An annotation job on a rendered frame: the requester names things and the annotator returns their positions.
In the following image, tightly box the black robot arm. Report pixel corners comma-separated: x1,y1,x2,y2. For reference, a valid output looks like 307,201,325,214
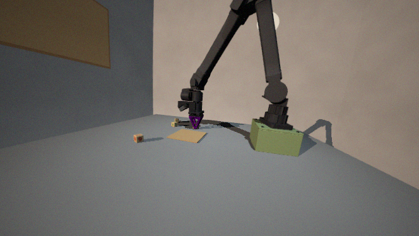
178,0,293,130

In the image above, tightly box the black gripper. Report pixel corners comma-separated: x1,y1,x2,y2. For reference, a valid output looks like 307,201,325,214
188,102,204,129

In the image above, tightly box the tan flat mat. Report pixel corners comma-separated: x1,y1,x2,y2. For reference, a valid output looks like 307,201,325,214
167,129,206,143

